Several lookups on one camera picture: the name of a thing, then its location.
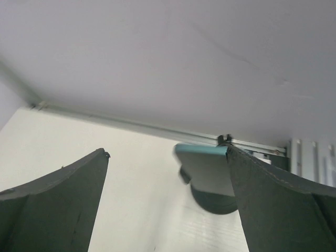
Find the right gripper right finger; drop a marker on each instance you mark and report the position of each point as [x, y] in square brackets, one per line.
[280, 211]

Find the black phone teal case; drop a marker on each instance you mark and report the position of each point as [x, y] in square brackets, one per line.
[206, 166]

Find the black round-base phone stand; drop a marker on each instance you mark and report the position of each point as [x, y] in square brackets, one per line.
[213, 203]

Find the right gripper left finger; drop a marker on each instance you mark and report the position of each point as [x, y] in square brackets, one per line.
[57, 211]

